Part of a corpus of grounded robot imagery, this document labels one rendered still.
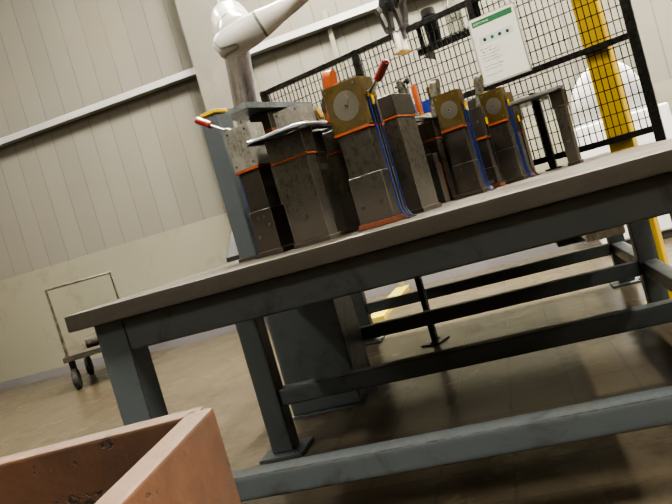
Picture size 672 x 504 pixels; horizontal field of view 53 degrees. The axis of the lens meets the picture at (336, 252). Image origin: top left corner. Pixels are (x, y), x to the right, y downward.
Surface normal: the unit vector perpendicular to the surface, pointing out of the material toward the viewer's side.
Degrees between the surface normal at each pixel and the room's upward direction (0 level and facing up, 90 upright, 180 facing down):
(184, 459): 90
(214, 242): 90
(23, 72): 90
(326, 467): 90
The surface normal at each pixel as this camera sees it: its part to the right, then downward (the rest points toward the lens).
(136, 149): -0.23, 0.11
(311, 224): -0.52, 0.19
